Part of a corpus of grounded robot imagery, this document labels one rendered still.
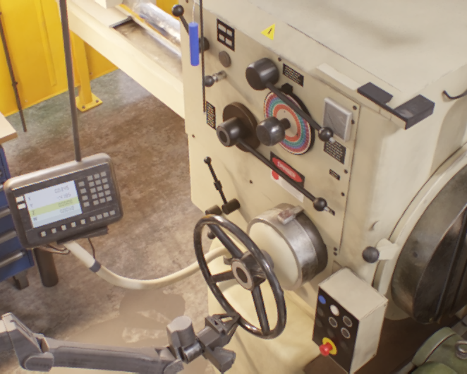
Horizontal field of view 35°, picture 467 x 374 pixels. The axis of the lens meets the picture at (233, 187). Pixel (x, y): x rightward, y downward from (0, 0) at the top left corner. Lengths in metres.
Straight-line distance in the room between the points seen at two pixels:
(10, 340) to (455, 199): 1.14
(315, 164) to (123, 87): 3.18
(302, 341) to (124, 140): 2.16
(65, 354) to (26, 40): 2.78
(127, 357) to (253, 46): 0.85
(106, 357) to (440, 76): 1.06
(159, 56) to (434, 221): 1.44
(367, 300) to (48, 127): 3.11
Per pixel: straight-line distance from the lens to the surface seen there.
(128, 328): 3.56
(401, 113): 1.62
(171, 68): 2.93
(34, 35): 4.47
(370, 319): 1.94
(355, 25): 1.88
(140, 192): 4.17
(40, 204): 2.39
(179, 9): 2.07
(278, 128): 1.84
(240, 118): 2.04
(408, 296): 2.07
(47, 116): 4.81
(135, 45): 3.08
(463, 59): 1.81
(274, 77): 1.85
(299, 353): 2.73
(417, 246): 1.99
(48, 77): 4.64
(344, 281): 1.98
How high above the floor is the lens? 2.84
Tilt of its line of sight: 43 degrees down
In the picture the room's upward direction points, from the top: straight up
